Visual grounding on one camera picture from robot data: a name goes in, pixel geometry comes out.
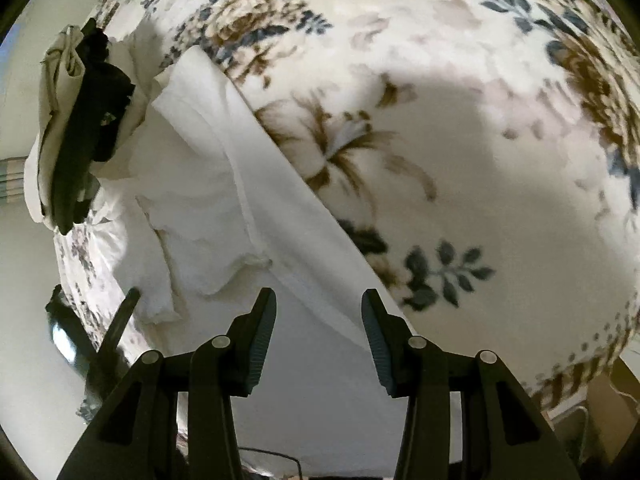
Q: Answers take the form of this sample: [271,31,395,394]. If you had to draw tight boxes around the folded black garment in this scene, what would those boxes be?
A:
[51,18,134,235]

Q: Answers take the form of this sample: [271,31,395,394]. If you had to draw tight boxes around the black cable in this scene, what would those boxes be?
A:
[236,446,304,480]

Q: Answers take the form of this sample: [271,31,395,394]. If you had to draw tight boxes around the white t-shirt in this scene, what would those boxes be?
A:
[89,44,464,476]

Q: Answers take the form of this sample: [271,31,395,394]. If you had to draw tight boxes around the green curtain right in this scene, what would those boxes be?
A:
[0,157,26,205]

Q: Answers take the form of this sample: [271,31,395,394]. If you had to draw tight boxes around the floral bed sheet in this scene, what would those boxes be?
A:
[54,0,639,411]

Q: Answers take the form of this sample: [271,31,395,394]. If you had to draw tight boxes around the folded beige garment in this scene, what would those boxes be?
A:
[24,18,107,233]

